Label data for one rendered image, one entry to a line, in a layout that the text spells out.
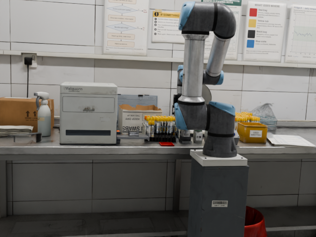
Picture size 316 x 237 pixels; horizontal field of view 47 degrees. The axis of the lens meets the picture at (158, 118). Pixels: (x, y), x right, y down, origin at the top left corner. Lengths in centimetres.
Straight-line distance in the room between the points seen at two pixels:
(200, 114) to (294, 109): 143
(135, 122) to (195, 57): 76
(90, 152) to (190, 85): 61
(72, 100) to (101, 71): 67
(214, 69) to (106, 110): 56
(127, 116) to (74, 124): 42
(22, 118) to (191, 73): 108
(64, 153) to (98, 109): 27
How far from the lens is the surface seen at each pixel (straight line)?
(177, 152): 189
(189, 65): 154
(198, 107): 155
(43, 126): 208
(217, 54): 170
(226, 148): 159
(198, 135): 201
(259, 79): 274
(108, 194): 262
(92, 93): 183
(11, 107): 223
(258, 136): 212
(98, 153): 184
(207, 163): 154
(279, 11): 279
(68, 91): 183
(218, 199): 161
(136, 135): 189
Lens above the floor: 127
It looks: 8 degrees down
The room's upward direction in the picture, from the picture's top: 2 degrees clockwise
